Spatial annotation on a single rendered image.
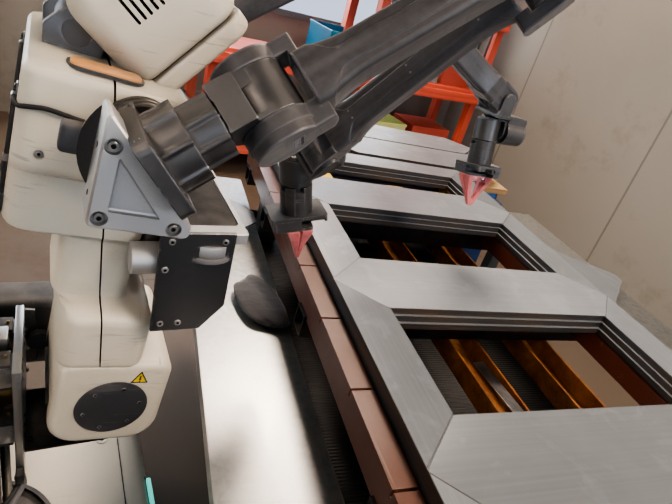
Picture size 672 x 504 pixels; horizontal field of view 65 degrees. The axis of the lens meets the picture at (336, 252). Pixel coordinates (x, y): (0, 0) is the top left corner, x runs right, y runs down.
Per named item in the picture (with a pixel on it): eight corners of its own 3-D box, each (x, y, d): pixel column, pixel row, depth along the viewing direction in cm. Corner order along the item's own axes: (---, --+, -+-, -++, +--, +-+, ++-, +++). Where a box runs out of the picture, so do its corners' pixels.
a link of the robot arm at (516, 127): (482, 83, 121) (507, 93, 114) (519, 91, 126) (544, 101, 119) (464, 133, 126) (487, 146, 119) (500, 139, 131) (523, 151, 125)
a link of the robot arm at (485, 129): (472, 111, 122) (489, 114, 117) (494, 116, 125) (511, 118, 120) (465, 141, 124) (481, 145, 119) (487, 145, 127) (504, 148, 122)
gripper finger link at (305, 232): (268, 249, 101) (266, 206, 96) (304, 244, 103) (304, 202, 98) (275, 269, 95) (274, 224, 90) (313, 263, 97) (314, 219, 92)
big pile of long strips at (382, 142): (460, 153, 243) (465, 141, 240) (507, 190, 211) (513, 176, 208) (297, 125, 214) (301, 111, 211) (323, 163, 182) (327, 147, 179)
